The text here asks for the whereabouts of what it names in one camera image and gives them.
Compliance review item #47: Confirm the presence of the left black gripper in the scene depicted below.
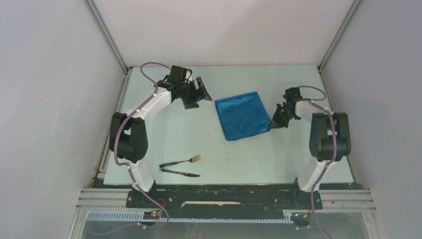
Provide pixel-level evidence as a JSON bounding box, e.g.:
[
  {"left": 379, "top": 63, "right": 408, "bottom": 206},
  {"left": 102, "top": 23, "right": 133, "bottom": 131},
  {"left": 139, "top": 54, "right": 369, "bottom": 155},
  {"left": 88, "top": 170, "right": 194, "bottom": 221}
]
[{"left": 179, "top": 77, "right": 212, "bottom": 110}]

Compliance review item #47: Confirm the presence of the blue cloth napkin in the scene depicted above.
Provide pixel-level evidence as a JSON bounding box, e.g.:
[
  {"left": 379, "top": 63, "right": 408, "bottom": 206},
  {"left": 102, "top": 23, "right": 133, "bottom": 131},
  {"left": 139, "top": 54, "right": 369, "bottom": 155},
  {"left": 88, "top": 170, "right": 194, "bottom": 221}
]
[{"left": 214, "top": 92, "right": 271, "bottom": 141}]

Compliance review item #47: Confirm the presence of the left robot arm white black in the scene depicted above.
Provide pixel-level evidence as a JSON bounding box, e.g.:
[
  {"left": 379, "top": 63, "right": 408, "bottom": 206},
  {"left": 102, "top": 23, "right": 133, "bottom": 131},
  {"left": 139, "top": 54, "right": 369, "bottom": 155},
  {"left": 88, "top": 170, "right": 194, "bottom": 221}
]
[{"left": 108, "top": 65, "right": 212, "bottom": 208}]

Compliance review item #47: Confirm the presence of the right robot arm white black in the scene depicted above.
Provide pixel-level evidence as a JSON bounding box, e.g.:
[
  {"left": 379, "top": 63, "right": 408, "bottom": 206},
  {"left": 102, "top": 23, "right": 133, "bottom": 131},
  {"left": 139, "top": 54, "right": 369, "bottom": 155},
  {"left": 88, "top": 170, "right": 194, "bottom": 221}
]
[{"left": 268, "top": 86, "right": 351, "bottom": 208}]

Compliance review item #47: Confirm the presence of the small circuit board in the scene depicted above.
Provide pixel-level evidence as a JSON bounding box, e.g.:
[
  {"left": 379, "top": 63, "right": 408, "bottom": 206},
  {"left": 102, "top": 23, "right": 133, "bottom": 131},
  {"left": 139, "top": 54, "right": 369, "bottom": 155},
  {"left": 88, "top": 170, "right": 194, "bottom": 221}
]
[{"left": 143, "top": 211, "right": 161, "bottom": 220}]

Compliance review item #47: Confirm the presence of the fork with black handle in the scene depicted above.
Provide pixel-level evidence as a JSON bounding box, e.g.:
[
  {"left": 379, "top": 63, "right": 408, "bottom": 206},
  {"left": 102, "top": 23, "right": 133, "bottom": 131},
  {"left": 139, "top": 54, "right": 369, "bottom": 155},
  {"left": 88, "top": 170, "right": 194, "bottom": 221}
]
[{"left": 159, "top": 155, "right": 201, "bottom": 168}]

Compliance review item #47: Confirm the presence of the knife with black handle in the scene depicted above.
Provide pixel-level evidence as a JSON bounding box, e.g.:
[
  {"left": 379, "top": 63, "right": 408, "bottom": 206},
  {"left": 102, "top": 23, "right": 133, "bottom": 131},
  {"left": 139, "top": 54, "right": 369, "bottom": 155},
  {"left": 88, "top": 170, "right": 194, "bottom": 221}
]
[{"left": 159, "top": 168, "right": 201, "bottom": 178}]

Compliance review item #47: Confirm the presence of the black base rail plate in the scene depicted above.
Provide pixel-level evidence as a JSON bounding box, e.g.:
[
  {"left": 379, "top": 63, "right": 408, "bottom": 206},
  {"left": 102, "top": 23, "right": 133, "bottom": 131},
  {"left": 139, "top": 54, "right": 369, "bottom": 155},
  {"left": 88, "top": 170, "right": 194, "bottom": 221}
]
[{"left": 126, "top": 184, "right": 322, "bottom": 214}]

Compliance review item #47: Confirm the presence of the aluminium frame rail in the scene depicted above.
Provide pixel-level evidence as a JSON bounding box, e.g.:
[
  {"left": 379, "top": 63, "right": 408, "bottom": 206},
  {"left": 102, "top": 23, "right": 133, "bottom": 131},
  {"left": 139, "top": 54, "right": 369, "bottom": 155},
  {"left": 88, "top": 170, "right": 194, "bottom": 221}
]
[{"left": 76, "top": 189, "right": 376, "bottom": 224}]

